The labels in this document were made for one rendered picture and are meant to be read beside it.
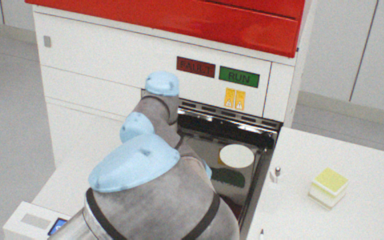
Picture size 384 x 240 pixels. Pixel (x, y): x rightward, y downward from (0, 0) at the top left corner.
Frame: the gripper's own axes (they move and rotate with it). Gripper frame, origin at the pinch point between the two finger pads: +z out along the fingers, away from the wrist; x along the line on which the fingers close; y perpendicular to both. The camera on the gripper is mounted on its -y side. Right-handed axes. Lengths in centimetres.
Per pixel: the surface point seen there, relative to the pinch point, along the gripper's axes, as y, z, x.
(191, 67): 18.8, -16.0, 30.7
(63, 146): -20, 31, 58
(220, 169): 21.7, 3.8, 7.4
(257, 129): 36.4, 0.2, 17.3
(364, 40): 150, 42, 121
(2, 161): -51, 94, 125
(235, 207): 20.7, 3.8, -7.4
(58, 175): -23.1, 11.8, 23.3
